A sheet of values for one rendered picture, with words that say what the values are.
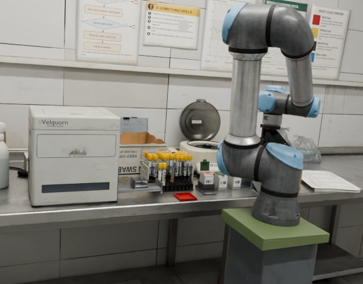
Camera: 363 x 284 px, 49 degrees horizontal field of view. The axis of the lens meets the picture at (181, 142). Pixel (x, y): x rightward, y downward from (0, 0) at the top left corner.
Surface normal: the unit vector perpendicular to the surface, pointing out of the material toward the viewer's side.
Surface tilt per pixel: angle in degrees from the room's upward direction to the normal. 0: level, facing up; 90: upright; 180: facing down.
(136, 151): 94
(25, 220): 90
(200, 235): 90
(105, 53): 94
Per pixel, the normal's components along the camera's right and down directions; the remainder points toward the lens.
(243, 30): -0.45, 0.32
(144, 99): 0.39, 0.20
